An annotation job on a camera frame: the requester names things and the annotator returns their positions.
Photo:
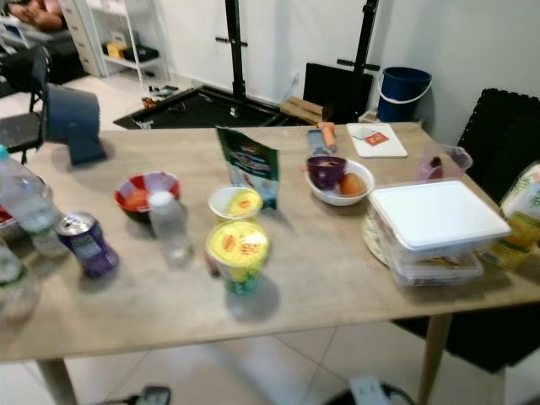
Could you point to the teal capped water bottle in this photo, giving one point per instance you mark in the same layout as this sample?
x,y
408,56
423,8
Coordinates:
x,y
34,207

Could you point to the small white capped bottle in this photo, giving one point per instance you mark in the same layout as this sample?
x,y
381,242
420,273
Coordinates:
x,y
170,229

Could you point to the clear plastic water bottle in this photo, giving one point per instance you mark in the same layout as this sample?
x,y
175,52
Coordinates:
x,y
17,287

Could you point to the purple soda can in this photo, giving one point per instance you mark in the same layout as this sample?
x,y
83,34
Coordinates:
x,y
89,245

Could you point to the black chair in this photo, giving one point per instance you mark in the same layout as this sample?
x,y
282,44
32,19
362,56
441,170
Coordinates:
x,y
25,93

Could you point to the blue grey desk fan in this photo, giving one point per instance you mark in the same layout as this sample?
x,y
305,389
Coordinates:
x,y
76,118

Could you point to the red and white bowl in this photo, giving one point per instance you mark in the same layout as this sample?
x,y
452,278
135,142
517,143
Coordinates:
x,y
135,182

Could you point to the person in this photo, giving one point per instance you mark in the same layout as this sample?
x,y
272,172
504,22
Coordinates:
x,y
42,13

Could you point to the white shelf unit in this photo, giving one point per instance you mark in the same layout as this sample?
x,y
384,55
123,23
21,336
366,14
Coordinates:
x,y
126,38

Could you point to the black floor mat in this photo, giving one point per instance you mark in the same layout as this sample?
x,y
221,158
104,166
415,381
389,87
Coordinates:
x,y
481,333
202,108

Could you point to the small yellow lidded cup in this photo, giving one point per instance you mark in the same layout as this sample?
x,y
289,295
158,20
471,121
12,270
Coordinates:
x,y
236,202

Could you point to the large yellow lidded noodle cup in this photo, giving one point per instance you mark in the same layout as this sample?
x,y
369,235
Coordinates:
x,y
238,253

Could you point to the green snack bag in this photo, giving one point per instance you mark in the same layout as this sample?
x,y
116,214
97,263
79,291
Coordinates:
x,y
249,164

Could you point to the black metal stand pole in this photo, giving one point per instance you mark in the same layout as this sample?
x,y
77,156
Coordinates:
x,y
234,42
364,38

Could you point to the brown cardboard piece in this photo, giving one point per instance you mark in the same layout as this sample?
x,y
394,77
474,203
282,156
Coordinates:
x,y
304,110

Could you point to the wide white bowl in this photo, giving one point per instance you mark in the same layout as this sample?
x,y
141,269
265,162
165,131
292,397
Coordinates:
x,y
325,197

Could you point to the purple cup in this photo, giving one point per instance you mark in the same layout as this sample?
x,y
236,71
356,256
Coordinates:
x,y
326,173

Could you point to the orange and grey utensil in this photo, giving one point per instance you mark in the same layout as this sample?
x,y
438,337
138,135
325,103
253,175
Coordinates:
x,y
325,137

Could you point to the light wooden table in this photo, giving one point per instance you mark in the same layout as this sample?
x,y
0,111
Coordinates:
x,y
337,287

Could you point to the orange fruit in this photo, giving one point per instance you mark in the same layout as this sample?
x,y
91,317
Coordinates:
x,y
352,184

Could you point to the black flat panel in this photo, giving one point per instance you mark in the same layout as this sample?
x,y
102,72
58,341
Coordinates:
x,y
337,84

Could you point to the patterned plate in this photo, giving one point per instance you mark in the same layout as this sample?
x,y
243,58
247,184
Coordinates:
x,y
373,236

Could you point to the small red card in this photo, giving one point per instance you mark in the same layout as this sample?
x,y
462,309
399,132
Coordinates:
x,y
375,137

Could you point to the white cutting board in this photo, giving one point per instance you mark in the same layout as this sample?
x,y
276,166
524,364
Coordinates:
x,y
388,149

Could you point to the blue bucket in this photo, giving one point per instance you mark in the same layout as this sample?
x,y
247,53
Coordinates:
x,y
403,93

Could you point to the white lidded food container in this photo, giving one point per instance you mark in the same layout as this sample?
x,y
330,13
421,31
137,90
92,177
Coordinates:
x,y
439,218

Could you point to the pink measuring jug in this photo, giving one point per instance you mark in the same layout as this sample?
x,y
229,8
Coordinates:
x,y
440,162

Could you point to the clear plastic food container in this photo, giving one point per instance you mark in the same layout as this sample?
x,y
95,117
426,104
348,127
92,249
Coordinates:
x,y
439,270

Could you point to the black foam mat tile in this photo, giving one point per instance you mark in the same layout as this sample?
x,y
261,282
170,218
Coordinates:
x,y
506,135

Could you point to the yellow green juice carton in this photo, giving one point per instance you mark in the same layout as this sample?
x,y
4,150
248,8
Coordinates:
x,y
525,215

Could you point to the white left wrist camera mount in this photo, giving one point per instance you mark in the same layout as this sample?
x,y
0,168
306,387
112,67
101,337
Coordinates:
x,y
153,395

